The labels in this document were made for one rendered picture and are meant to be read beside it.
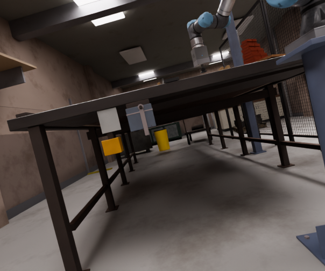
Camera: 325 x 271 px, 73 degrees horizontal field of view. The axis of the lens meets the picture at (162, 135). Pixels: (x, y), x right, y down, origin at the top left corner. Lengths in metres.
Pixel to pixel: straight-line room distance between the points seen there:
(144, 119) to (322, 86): 0.76
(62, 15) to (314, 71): 3.95
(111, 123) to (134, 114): 0.14
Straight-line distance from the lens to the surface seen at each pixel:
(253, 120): 3.42
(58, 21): 4.43
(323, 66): 1.04
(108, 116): 1.17
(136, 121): 1.13
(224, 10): 1.47
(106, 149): 1.15
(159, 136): 6.41
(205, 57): 1.46
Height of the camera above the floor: 0.70
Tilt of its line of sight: 2 degrees down
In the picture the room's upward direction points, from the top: 13 degrees counter-clockwise
